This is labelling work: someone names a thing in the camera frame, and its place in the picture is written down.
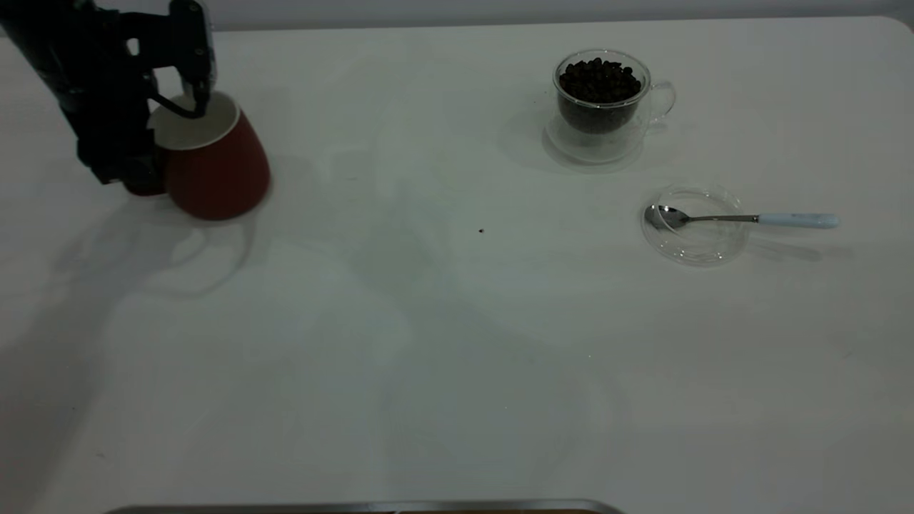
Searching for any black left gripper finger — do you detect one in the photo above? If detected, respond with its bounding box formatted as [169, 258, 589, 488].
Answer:
[169, 0, 216, 119]
[61, 71, 169, 197]

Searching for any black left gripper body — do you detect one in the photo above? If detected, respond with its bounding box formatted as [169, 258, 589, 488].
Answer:
[50, 4, 179, 97]

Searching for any red ceramic mug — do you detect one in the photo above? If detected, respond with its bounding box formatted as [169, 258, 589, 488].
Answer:
[125, 91, 271, 221]

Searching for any metal spoon pale blue handle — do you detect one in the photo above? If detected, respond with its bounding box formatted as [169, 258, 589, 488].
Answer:
[644, 205, 840, 231]

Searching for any roasted coffee beans pile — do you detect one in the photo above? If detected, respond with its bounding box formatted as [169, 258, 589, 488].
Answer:
[557, 59, 643, 136]

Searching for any clear glass cup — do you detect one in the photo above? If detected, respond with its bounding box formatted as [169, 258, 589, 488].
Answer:
[544, 49, 676, 166]

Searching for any clear glass saucer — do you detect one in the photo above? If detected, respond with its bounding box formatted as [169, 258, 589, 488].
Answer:
[641, 184, 750, 266]

